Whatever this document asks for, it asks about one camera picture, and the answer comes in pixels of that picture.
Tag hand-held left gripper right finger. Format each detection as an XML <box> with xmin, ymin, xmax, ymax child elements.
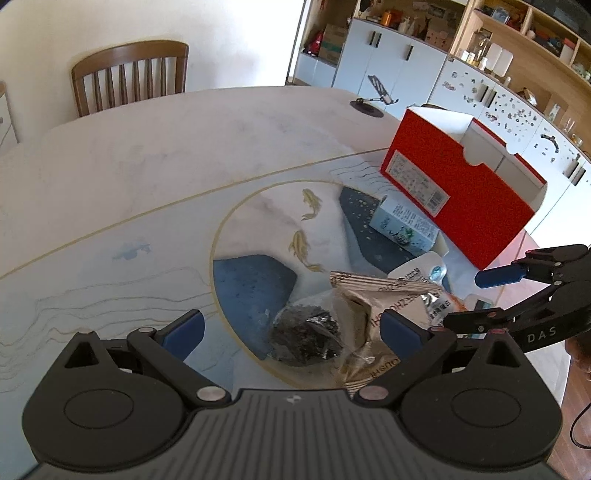
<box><xmin>353</xmin><ymin>310</ymin><xmax>528</xmax><ymax>409</ymax></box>

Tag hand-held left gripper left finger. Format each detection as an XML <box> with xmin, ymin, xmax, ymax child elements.
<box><xmin>68</xmin><ymin>310</ymin><xmax>230</xmax><ymax>409</ymax></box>

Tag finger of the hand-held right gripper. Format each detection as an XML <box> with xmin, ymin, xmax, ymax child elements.
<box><xmin>475</xmin><ymin>244</ymin><xmax>591</xmax><ymax>289</ymax></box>
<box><xmin>443</xmin><ymin>283</ymin><xmax>570</xmax><ymax>334</ymax></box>

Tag silver foil snack packet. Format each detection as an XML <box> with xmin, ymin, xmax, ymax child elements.
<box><xmin>329</xmin><ymin>271</ymin><xmax>447</xmax><ymax>398</ymax></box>

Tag white sausage packet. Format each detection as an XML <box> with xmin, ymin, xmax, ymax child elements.
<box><xmin>387</xmin><ymin>251</ymin><xmax>507</xmax><ymax>325</ymax></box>

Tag red cardboard box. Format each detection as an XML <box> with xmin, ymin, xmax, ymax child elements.
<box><xmin>379</xmin><ymin>105</ymin><xmax>549</xmax><ymax>271</ymax></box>

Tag white marble desktop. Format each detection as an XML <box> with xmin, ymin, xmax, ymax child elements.
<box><xmin>0</xmin><ymin>85</ymin><xmax>570</xmax><ymax>480</ymax></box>

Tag clear packet with dark contents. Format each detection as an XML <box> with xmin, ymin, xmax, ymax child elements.
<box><xmin>269</xmin><ymin>295</ymin><xmax>345</xmax><ymax>368</ymax></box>

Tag white blue milk carton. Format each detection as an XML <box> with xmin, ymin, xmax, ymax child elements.
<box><xmin>369</xmin><ymin>195</ymin><xmax>442</xmax><ymax>256</ymax></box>

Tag black metal phone stand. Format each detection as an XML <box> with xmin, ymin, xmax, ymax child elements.
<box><xmin>351</xmin><ymin>75</ymin><xmax>399</xmax><ymax>119</ymax></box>

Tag white storage canisters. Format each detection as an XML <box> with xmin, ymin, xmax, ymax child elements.
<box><xmin>482</xmin><ymin>41</ymin><xmax>514</xmax><ymax>77</ymax></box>

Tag wooden shelf unit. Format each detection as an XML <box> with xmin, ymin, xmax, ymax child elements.
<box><xmin>450</xmin><ymin>0</ymin><xmax>591</xmax><ymax>139</ymax></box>

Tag brown wooden chair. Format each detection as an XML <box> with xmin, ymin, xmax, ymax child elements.
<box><xmin>71</xmin><ymin>41</ymin><xmax>190</xmax><ymax>118</ymax></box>

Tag teal printed cardboard box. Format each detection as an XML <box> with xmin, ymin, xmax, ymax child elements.
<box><xmin>318</xmin><ymin>24</ymin><xmax>348</xmax><ymax>64</ymax></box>

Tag black cable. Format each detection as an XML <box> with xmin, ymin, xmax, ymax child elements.
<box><xmin>569</xmin><ymin>401</ymin><xmax>591</xmax><ymax>449</ymax></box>

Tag white cabinet with black handles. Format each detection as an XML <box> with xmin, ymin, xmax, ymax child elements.
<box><xmin>286</xmin><ymin>17</ymin><xmax>591</xmax><ymax>241</ymax></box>

